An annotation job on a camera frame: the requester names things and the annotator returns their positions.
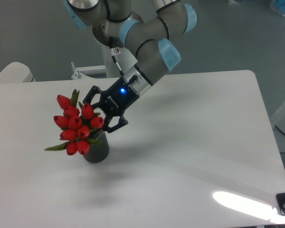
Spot dark grey ribbed vase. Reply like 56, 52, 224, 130
83, 130, 109, 163

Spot white chair back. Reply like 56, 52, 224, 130
0, 62, 36, 84

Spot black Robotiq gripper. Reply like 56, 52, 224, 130
83, 77, 140, 133

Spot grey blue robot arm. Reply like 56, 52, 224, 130
64, 0, 197, 133

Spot clear bag blue contents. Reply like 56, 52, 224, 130
270, 0, 285, 17

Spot white metal base frame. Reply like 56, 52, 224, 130
71, 62, 107, 80

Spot red tulip bouquet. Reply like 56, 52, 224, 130
44, 89, 105, 156

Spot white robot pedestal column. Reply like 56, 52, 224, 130
102, 45, 137, 78

